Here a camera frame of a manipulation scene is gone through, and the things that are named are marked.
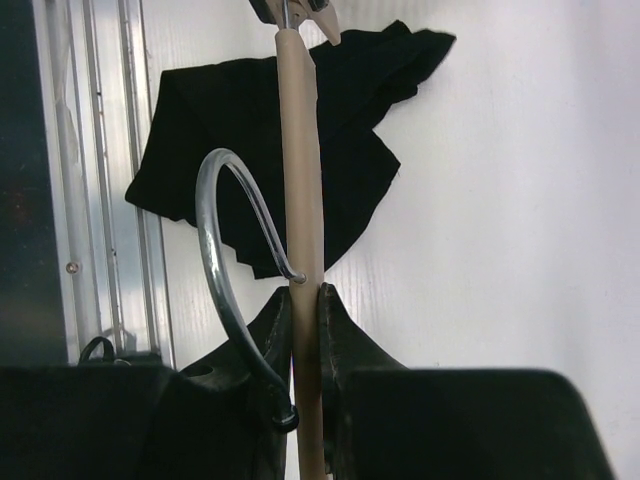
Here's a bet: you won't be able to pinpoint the aluminium mounting rail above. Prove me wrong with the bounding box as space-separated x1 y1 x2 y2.
33 1 175 365

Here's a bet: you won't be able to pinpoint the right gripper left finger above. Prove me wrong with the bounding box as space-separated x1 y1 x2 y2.
0 287 294 480

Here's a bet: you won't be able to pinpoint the wooden clip hanger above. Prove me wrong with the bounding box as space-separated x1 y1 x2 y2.
196 1 341 479

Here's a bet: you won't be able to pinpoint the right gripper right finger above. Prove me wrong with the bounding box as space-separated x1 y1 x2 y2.
317 283 614 479

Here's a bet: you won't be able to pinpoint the black shorts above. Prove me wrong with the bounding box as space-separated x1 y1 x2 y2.
125 21 456 266

